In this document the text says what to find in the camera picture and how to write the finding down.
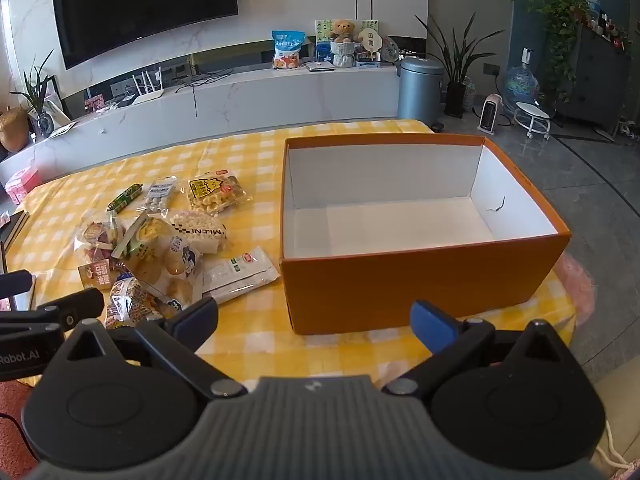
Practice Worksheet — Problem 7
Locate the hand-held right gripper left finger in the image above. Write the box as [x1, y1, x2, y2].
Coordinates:
[45, 298, 248, 401]

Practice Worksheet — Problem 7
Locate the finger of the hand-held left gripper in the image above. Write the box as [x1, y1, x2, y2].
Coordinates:
[30, 288, 105, 331]
[0, 269, 34, 297]

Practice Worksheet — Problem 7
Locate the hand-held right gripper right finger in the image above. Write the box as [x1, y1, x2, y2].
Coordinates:
[382, 300, 576, 402]

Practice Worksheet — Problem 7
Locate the orange cardboard box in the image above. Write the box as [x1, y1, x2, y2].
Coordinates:
[279, 132, 572, 336]

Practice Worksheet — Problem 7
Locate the cartoon print bread packet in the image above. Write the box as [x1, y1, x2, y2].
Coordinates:
[125, 217, 204, 311]

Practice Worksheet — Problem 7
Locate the long white snack packet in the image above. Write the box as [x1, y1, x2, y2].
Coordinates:
[200, 245, 281, 306]

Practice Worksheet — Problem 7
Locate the brown label snack packet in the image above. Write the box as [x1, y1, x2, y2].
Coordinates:
[77, 260, 134, 291]

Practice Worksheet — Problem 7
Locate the orange print snack packet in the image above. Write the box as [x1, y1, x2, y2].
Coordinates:
[102, 277, 166, 331]

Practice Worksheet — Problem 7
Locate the purple snack packet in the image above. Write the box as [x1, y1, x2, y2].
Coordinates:
[74, 210, 126, 266]

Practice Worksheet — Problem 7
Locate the rice cracker packet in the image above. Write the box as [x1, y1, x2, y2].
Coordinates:
[165, 209, 229, 256]

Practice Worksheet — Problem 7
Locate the pink box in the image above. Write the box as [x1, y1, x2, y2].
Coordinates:
[5, 167, 41, 205]

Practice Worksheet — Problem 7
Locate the green sausage stick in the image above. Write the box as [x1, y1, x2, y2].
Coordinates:
[107, 183, 145, 214]

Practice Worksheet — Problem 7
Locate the yellow label puff packet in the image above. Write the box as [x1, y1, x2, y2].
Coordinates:
[185, 170, 254, 219]

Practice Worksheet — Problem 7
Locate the clear packet of white candies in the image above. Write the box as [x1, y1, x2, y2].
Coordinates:
[141, 176, 180, 212]

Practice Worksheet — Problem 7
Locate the brown round vase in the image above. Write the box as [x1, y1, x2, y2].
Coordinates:
[0, 107, 31, 154]

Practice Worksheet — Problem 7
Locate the yellow checked tablecloth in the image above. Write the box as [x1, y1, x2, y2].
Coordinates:
[10, 119, 579, 401]

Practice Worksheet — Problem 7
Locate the plant in glass vase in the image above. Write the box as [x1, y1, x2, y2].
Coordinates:
[10, 50, 57, 139]

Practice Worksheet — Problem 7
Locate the small white heater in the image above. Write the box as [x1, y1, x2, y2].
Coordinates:
[477, 95, 510, 135]

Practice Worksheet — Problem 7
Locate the white marble television console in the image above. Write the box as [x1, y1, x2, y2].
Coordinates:
[0, 62, 432, 183]

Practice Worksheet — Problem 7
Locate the white router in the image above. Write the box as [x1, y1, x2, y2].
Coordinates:
[131, 66, 166, 106]

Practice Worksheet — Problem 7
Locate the grey round trash can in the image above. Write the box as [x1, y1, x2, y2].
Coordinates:
[396, 56, 445, 127]

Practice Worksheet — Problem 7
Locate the white round stool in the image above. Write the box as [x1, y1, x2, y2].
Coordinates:
[514, 102, 552, 140]

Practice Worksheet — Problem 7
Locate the blue water jug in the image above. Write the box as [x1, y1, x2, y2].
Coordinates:
[503, 47, 541, 112]

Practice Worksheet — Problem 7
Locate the long-leaf potted plant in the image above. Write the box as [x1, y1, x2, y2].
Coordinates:
[415, 12, 507, 119]

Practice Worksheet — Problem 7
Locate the large blue snack bag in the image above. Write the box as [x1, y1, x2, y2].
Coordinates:
[271, 30, 307, 71]

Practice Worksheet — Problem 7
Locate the round hand fan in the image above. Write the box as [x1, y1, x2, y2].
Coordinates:
[356, 27, 384, 62]

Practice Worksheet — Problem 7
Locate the dark grey cabinet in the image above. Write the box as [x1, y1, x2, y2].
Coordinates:
[555, 25, 632, 137]

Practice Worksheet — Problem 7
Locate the green picture board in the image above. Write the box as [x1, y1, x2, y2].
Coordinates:
[315, 18, 384, 56]

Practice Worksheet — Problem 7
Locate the black flat television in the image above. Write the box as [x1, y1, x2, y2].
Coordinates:
[50, 0, 240, 71]

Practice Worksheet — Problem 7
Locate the brown teddy bear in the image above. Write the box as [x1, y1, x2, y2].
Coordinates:
[327, 19, 357, 44]

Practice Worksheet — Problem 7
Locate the climbing green plant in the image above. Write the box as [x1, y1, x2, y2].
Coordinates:
[526, 0, 592, 107]

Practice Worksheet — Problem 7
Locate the row of small bottles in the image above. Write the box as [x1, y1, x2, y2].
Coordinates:
[584, 0, 632, 52]

